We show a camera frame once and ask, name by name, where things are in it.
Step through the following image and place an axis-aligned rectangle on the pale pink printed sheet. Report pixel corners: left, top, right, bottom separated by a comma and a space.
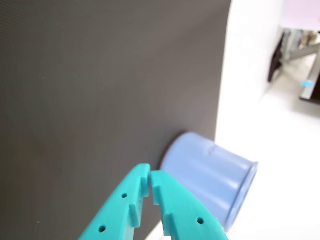
281, 0, 320, 32

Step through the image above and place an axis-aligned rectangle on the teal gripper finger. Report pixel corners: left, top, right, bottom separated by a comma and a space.
150, 169, 230, 240
77, 163, 151, 240

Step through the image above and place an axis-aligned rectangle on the light blue ceramic pot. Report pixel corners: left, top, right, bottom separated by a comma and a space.
159, 131, 260, 232

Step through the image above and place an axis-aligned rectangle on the black textured mat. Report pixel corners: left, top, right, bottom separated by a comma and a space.
0, 0, 233, 240

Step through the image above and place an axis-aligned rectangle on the black furniture panel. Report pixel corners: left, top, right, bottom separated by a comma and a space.
268, 31, 286, 83

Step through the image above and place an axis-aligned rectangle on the grey metal table frame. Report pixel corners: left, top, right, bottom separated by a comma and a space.
284, 28, 320, 62

